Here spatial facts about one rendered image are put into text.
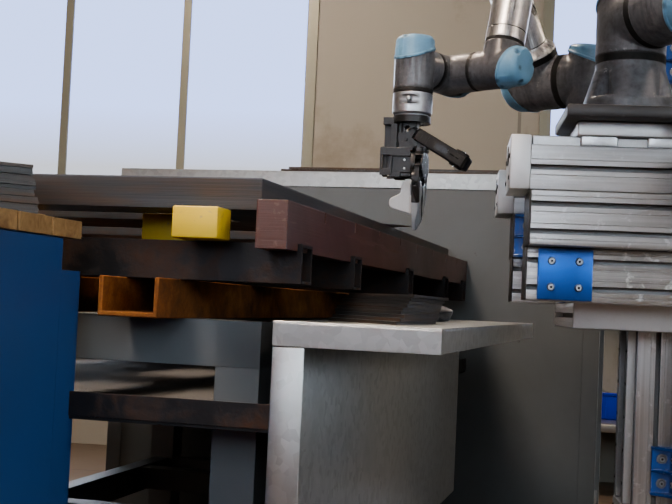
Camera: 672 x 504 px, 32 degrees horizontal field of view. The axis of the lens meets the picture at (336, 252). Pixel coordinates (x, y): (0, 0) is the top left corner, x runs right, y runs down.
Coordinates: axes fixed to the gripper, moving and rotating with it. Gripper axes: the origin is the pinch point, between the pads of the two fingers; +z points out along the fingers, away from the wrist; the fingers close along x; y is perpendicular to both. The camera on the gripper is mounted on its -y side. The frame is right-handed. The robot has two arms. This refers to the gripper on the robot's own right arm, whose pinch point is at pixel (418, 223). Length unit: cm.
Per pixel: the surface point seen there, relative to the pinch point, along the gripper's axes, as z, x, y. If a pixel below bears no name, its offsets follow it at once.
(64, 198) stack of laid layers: 4, 77, 33
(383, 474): 42, 35, -2
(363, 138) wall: -61, -309, 83
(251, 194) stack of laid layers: 3, 78, 7
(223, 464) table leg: 37, 73, 11
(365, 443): 36, 49, -2
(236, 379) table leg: 26, 73, 10
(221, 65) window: -93, -297, 149
